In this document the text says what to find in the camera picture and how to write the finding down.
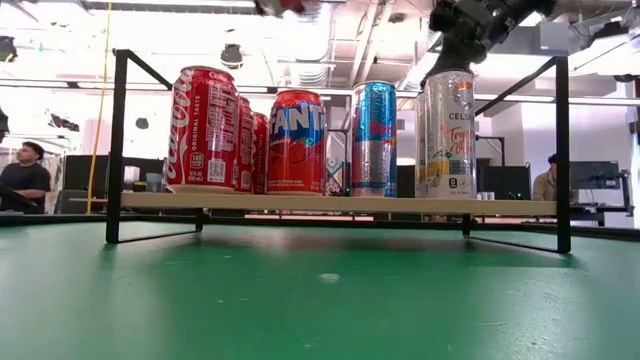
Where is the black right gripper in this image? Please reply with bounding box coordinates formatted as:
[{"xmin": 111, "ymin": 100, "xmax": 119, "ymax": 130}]
[{"xmin": 420, "ymin": 0, "xmax": 512, "ymax": 88}]

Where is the person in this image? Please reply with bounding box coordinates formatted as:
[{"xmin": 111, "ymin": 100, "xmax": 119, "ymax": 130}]
[
  {"xmin": 0, "ymin": 141, "xmax": 52, "ymax": 214},
  {"xmin": 532, "ymin": 152, "xmax": 579, "ymax": 204}
]

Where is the black ceiling dome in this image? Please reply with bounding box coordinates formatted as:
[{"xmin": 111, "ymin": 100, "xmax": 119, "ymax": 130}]
[{"xmin": 220, "ymin": 43, "xmax": 245, "ymax": 70}]

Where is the black ceiling speaker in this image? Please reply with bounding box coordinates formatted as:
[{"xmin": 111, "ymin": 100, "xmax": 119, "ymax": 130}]
[{"xmin": 0, "ymin": 34, "xmax": 19, "ymax": 64}]

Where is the black desk monitor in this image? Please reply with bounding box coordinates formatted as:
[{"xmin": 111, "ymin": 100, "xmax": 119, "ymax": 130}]
[{"xmin": 63, "ymin": 154, "xmax": 169, "ymax": 194}]

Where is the green table mat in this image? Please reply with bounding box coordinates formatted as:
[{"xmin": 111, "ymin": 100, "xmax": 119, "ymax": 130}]
[{"xmin": 0, "ymin": 219, "xmax": 640, "ymax": 360}]

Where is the black monitor on arm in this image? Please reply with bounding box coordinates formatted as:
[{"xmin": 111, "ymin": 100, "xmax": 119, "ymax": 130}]
[{"xmin": 569, "ymin": 160, "xmax": 622, "ymax": 191}]

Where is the wooden shelf black metal frame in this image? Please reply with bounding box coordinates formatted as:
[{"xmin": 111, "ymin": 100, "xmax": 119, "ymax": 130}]
[{"xmin": 104, "ymin": 48, "xmax": 572, "ymax": 255}]

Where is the Star Wars Coca-Cola can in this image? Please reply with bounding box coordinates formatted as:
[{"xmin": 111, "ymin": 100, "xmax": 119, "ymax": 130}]
[{"xmin": 234, "ymin": 96, "xmax": 255, "ymax": 195}]

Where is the silver ceiling duct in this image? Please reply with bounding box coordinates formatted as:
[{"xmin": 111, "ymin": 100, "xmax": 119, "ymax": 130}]
[{"xmin": 277, "ymin": 12, "xmax": 334, "ymax": 89}]

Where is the blue silver Red Bull can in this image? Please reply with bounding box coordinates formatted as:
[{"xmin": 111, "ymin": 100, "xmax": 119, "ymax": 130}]
[{"xmin": 350, "ymin": 80, "xmax": 399, "ymax": 199}]

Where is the white Celsius can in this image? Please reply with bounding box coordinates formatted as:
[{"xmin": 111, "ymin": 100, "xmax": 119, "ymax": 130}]
[
  {"xmin": 423, "ymin": 69, "xmax": 478, "ymax": 200},
  {"xmin": 414, "ymin": 91, "xmax": 430, "ymax": 199}
]

